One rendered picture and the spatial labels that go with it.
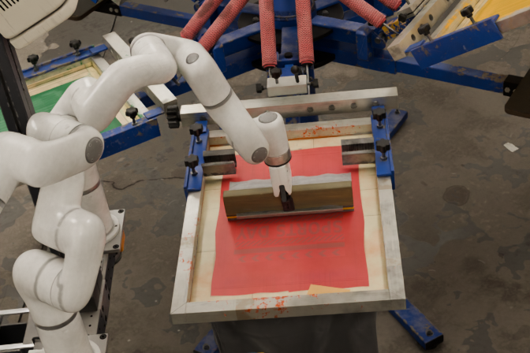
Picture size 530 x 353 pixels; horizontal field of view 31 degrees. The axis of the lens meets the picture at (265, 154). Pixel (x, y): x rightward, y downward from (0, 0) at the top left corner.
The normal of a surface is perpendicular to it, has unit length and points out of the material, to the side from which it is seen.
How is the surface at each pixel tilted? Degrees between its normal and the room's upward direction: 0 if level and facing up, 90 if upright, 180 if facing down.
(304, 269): 0
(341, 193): 91
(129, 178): 0
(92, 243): 84
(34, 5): 90
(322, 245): 0
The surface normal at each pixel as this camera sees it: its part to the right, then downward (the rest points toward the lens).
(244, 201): -0.03, 0.61
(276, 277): -0.12, -0.80
